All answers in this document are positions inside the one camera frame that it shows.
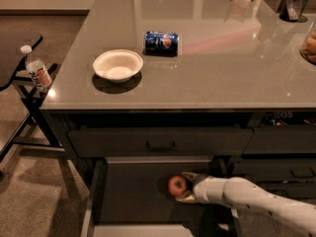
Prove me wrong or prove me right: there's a right bottom drawer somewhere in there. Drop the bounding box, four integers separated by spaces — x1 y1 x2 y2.
260 184 316 198

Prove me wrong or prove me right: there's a closed top drawer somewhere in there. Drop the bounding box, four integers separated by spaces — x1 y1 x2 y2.
68 127 252 158

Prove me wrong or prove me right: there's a clear water bottle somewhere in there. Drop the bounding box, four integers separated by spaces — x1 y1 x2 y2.
20 45 52 92

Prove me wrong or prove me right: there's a red apple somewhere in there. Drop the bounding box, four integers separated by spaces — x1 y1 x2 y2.
168 175 188 197

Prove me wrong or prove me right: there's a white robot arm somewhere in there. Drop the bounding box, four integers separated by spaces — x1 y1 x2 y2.
168 172 316 237

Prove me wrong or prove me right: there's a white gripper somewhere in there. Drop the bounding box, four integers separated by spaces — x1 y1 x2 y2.
175 172 227 205

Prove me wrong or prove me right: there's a dark glass container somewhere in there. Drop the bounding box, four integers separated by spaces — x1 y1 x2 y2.
279 0 308 23

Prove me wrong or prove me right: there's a blue Pepsi can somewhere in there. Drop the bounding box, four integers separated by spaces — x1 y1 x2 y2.
144 32 179 56

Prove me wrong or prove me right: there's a right top drawer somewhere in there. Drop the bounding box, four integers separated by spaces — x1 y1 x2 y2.
244 125 316 154

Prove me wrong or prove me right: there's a right middle drawer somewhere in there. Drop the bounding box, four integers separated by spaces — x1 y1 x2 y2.
230 158 316 183

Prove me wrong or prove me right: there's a dark chair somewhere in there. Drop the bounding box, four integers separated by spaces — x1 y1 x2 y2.
0 32 61 162

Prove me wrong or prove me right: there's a glass jar with snacks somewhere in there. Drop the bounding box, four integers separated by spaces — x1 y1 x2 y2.
299 21 316 65

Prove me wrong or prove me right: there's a white paper bowl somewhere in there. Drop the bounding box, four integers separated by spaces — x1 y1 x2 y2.
93 49 143 83

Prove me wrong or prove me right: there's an open middle drawer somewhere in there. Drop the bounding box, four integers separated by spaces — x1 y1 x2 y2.
80 159 242 237

